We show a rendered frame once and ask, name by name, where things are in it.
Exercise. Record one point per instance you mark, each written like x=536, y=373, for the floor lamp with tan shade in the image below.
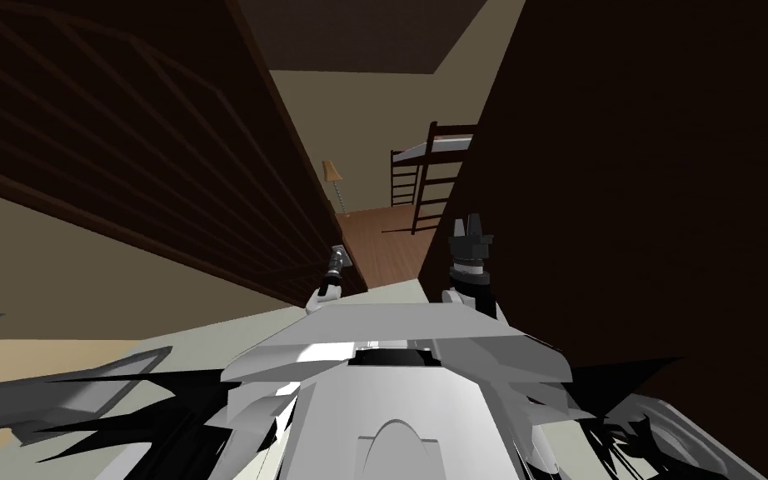
x=333, y=172

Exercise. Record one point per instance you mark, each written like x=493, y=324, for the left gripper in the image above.
x=341, y=254

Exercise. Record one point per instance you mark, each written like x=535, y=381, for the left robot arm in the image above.
x=328, y=288

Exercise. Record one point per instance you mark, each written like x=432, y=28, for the dark wooden bunk bed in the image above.
x=432, y=173

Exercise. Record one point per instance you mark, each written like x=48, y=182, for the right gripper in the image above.
x=470, y=246

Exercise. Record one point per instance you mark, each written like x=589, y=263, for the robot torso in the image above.
x=384, y=413

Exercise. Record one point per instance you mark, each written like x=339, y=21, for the dark brown panelled door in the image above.
x=157, y=133

